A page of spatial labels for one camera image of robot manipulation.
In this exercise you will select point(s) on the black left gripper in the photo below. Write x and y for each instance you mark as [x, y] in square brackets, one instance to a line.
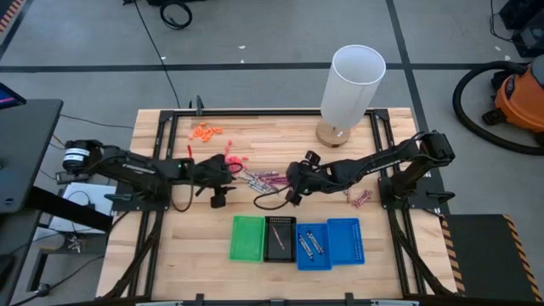
[212, 174]

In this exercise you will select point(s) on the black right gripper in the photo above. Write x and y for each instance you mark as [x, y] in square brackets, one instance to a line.
[306, 178]

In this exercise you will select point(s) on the white wrapper crayon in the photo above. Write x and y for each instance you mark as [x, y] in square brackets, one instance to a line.
[347, 196]
[257, 187]
[250, 175]

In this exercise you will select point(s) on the magenta wrapper crayon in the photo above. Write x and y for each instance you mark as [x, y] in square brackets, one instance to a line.
[268, 174]
[276, 180]

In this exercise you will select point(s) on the grey wrapper crayon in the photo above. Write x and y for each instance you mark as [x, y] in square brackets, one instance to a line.
[315, 242]
[305, 246]
[272, 187]

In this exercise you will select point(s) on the red crayon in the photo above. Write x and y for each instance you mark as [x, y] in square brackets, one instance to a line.
[189, 151]

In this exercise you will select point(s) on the pink wrapper crayon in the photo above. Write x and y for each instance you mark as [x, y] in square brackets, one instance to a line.
[278, 237]
[365, 197]
[360, 199]

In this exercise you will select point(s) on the green plastic basket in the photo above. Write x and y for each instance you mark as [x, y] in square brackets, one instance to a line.
[234, 255]

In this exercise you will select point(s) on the black plastic basket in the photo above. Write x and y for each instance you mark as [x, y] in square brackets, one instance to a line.
[280, 255]

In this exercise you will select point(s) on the blue plastic basket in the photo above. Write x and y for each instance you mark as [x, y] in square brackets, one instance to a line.
[316, 264]
[348, 255]

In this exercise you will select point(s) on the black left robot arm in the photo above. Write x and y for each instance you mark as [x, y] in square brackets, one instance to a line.
[136, 168]

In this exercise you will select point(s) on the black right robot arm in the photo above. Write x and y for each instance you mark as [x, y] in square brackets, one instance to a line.
[374, 163]

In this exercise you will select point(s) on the pink crayon pieces heap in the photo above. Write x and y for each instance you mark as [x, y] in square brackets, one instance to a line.
[238, 160]

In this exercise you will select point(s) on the orange crayon pieces heap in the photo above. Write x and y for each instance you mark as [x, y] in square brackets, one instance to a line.
[205, 134]

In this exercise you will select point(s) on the black table clamp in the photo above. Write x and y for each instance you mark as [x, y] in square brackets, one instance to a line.
[199, 104]
[199, 298]
[349, 298]

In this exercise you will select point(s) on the white shade wooden base lamp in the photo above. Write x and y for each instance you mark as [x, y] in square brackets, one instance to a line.
[353, 93]

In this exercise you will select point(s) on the white paper sheet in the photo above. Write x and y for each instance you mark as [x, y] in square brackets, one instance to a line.
[81, 195]

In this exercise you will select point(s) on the black power brick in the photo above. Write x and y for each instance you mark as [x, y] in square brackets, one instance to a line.
[72, 175]

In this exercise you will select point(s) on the black desk crossbar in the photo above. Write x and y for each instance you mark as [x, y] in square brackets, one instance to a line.
[72, 212]

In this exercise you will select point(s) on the bunch of keys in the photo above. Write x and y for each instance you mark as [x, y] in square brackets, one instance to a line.
[75, 245]

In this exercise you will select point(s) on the orange shop vacuum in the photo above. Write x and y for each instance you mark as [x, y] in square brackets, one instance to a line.
[520, 102]
[456, 100]

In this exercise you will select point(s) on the black mat with hazard stripes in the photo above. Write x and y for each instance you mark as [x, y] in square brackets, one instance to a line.
[484, 255]

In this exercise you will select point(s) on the black desk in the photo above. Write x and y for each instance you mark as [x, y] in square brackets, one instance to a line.
[25, 149]

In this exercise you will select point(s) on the monitor with blue screen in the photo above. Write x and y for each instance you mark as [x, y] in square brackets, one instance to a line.
[8, 100]

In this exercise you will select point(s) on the black equipment case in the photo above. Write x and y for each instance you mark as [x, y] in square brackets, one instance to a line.
[529, 34]

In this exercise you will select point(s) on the black aluminium table frame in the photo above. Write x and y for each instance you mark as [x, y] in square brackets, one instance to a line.
[255, 112]

